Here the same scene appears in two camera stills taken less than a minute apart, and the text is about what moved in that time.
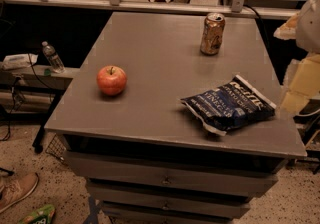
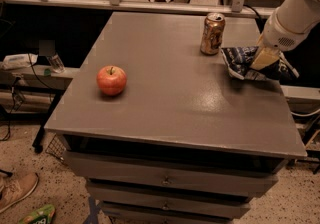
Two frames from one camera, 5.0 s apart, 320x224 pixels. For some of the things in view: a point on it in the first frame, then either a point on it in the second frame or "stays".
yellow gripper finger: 304,85 → 264,56
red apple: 111,80 stays
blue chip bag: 235,104 → 239,61
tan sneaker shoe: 14,185 stays
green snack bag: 42,215 stays
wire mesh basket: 56,147 stays
